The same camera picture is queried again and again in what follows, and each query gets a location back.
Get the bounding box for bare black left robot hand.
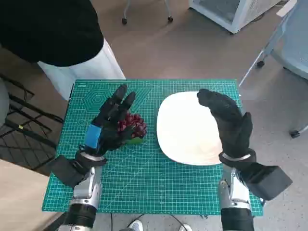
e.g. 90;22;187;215
81;84;137;158

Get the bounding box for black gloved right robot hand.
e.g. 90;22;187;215
196;88;254;158

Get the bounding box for red toy grapes bunch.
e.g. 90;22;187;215
117;113;148;145

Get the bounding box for white plate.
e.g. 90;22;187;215
156;91;223;166

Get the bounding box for green cutting mat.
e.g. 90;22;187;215
42;78;264;216

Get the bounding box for beige wooden desk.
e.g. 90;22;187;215
0;158;51;231

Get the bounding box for grey round seat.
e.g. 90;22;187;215
0;78;10;127

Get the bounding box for white cabinet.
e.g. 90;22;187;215
188;0;282;35

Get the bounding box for person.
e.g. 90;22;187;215
0;0;127;101

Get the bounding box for chair legs with black casters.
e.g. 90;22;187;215
121;0;174;25

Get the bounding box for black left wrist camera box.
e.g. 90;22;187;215
49;155;85;187

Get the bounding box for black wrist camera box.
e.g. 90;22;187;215
240;162;293;201
49;155;85;187

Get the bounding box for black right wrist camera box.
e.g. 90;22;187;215
240;162;293;201

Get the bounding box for black wire rack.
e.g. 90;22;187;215
0;72;64;174

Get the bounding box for grey chair with metal frame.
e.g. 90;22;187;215
237;0;308;139

